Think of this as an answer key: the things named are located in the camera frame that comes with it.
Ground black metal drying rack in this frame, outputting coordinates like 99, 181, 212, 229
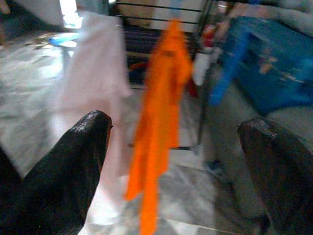
107, 0, 222, 150

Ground grey sofa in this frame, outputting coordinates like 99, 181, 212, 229
202, 62, 313, 221

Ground pink cushion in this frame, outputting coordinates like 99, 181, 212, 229
220, 2, 277, 23

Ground white shirt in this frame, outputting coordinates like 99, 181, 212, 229
57, 11, 137, 227

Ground grey pillow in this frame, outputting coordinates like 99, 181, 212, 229
268, 0, 313, 39

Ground orange t-shirt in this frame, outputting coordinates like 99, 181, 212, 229
124, 18, 194, 235

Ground blue hard suitcase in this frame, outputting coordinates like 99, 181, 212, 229
209, 16, 313, 116

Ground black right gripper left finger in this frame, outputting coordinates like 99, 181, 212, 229
0, 109, 113, 235

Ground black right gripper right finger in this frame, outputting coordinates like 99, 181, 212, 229
236, 117, 313, 235

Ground red white plastic bottle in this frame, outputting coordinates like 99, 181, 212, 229
193, 23, 222, 88

